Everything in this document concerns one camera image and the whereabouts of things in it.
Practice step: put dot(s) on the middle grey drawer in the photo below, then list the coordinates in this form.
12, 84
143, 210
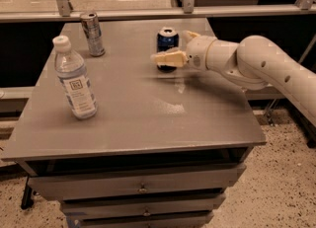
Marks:
147, 205

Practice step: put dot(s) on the grey drawer cabinet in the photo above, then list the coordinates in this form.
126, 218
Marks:
145, 119

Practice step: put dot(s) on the blue pepsi can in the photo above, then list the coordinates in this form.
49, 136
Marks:
167, 38

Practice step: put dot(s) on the bottom grey drawer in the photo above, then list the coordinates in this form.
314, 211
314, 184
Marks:
169, 220

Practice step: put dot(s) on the silver energy drink can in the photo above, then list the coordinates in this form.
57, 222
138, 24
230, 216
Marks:
93, 34

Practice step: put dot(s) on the top grey drawer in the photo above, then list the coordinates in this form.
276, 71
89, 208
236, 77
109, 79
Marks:
84, 186

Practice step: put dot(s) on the clear plastic water bottle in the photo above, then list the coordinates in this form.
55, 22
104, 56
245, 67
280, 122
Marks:
72, 73

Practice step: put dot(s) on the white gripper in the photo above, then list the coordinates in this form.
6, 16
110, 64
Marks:
197, 52

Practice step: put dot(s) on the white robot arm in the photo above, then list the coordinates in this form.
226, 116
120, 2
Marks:
253, 63

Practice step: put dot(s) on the grey drawer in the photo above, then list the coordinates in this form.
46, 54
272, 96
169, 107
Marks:
84, 186
169, 220
147, 205

